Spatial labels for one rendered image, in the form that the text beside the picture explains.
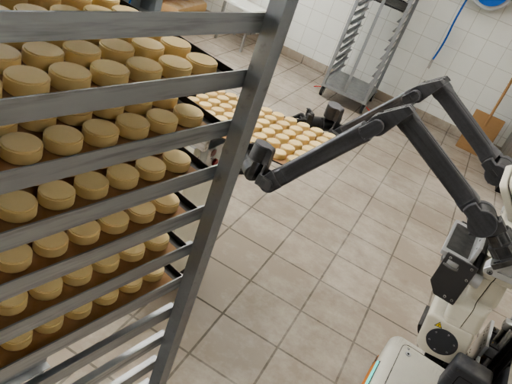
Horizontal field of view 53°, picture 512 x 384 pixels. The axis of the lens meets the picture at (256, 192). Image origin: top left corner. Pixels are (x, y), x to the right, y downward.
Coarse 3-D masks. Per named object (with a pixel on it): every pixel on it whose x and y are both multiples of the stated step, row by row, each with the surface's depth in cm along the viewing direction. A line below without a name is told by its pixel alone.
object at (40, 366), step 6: (42, 360) 161; (30, 366) 158; (36, 366) 160; (42, 366) 161; (48, 366) 161; (24, 372) 157; (30, 372) 158; (36, 372) 159; (12, 378) 154; (18, 378) 155; (24, 378) 156; (30, 378) 157
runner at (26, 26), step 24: (0, 24) 47; (24, 24) 49; (48, 24) 51; (72, 24) 53; (96, 24) 55; (120, 24) 57; (144, 24) 60; (168, 24) 63; (192, 24) 66; (216, 24) 69; (240, 24) 73
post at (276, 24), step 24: (288, 0) 73; (264, 24) 76; (288, 24) 76; (264, 48) 77; (264, 72) 79; (240, 96) 83; (264, 96) 83; (240, 120) 84; (240, 144) 86; (216, 168) 90; (240, 168) 90; (216, 192) 91; (216, 216) 94; (192, 264) 101; (192, 288) 103; (168, 336) 112; (168, 360) 116
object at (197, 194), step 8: (192, 152) 195; (200, 152) 199; (200, 184) 214; (208, 184) 221; (184, 192) 206; (192, 192) 211; (200, 192) 218; (208, 192) 225; (192, 200) 215; (200, 200) 223; (192, 224) 229; (176, 232) 219; (184, 232) 226; (192, 232) 234; (184, 240) 231; (192, 240) 238; (176, 264) 238; (184, 264) 247
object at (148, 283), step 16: (160, 272) 104; (128, 288) 98; (144, 288) 102; (96, 304) 95; (112, 304) 96; (64, 320) 90; (80, 320) 91; (32, 336) 84; (48, 336) 86; (0, 352) 82; (16, 352) 82; (0, 368) 79
